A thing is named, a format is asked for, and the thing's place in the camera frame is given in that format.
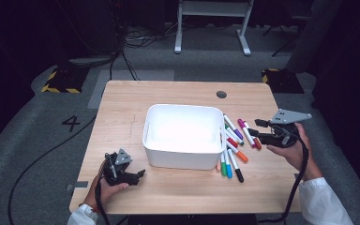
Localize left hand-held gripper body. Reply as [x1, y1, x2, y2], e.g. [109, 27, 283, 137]
[102, 148, 135, 188]

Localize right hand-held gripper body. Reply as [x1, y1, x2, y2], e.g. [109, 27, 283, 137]
[259, 108, 313, 149]

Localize brown-red marker pen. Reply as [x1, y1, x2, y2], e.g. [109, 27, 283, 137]
[244, 121, 263, 151]

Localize magenta marker pen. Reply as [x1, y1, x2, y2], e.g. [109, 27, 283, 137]
[237, 118, 257, 148]

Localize purple marker pen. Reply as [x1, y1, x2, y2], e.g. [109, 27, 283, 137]
[223, 113, 245, 141]

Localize group of coloured marker pens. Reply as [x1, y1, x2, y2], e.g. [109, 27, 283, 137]
[215, 124, 250, 184]

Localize white plastic storage box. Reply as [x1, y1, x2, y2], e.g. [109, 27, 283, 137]
[142, 103, 227, 171]

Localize person's left hand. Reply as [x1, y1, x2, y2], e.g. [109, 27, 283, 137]
[82, 160, 129, 212]

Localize person's right hand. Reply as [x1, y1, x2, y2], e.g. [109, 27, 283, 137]
[265, 123, 323, 182]

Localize small grey tape piece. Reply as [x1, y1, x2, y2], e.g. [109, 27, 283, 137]
[66, 180, 89, 192]

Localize black yellow striped floor mat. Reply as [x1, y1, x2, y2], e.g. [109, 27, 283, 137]
[261, 68, 305, 95]
[40, 66, 91, 94]

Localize black tripod legs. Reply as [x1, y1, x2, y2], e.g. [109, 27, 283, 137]
[262, 15, 308, 58]

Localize grey curtain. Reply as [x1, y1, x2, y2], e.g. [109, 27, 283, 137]
[285, 0, 343, 74]

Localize grey round stand base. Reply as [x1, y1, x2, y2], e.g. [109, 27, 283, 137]
[67, 54, 115, 68]

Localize left hand-held gripper black cable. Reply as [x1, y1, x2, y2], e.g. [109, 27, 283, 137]
[94, 179, 111, 225]

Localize hand-held gripper black cable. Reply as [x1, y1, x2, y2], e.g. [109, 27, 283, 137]
[94, 179, 111, 225]
[257, 130, 310, 225]

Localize orange wrist bracelet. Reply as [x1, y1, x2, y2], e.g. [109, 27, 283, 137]
[80, 202, 101, 215]

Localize right hand-held gripper black cable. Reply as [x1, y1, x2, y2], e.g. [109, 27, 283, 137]
[257, 130, 310, 225]

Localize long black floor cable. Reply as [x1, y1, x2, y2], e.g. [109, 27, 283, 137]
[7, 114, 98, 225]

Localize black cable from stand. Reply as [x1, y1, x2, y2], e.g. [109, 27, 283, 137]
[109, 50, 140, 82]

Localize white metal desk frame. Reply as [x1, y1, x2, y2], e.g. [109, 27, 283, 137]
[173, 0, 255, 56]

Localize tangle of floor cables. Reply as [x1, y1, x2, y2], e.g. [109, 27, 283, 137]
[123, 22, 182, 50]

